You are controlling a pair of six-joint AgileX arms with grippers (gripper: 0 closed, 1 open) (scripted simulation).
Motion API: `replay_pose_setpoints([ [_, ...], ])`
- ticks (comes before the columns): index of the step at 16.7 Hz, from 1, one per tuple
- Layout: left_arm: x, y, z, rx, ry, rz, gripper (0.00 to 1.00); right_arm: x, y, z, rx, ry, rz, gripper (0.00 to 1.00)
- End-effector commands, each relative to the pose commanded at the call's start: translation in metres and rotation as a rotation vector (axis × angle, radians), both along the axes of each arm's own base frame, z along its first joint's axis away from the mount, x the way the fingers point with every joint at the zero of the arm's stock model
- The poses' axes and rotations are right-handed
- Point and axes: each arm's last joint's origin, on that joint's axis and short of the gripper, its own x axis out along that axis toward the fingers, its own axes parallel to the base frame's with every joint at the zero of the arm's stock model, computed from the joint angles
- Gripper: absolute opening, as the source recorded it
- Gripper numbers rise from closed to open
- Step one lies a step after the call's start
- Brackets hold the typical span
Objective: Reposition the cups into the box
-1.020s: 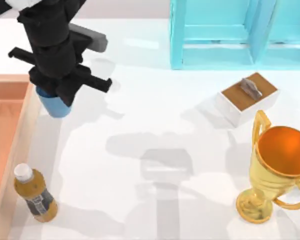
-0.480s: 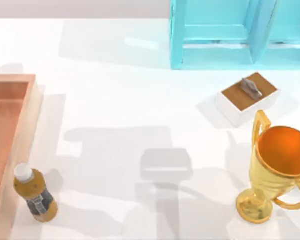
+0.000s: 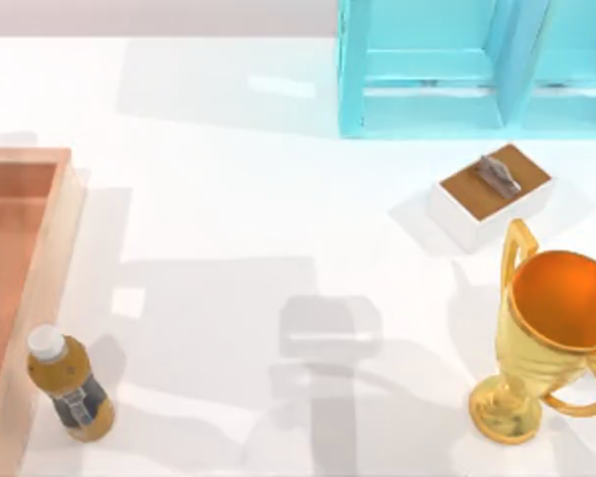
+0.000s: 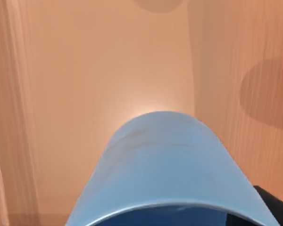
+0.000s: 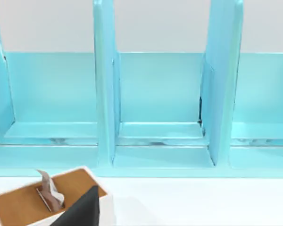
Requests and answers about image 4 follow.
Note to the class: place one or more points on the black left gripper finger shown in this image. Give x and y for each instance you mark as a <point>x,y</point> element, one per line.
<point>274,204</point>

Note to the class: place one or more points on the light blue cup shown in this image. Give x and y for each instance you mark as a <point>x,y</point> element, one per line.
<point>162,164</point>

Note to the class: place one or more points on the wooden cupboard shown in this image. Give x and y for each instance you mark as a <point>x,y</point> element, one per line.
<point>85,70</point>

